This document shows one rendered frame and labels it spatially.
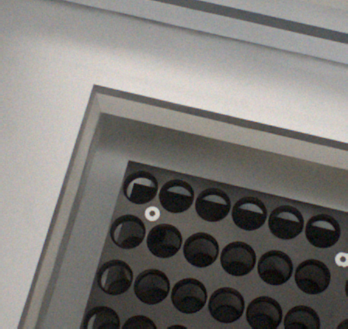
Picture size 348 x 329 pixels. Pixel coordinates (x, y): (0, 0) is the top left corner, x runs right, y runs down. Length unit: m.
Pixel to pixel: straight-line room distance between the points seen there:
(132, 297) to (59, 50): 0.09
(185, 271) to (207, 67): 0.08
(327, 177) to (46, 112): 0.15
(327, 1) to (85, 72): 0.09
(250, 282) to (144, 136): 0.11
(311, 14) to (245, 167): 0.14
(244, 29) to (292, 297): 0.10
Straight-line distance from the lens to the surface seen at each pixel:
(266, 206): 0.40
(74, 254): 0.47
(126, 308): 0.39
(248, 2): 0.35
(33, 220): 0.36
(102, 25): 0.38
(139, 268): 0.40
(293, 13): 0.35
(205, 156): 0.47
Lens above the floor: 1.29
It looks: 69 degrees down
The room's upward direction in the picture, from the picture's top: straight up
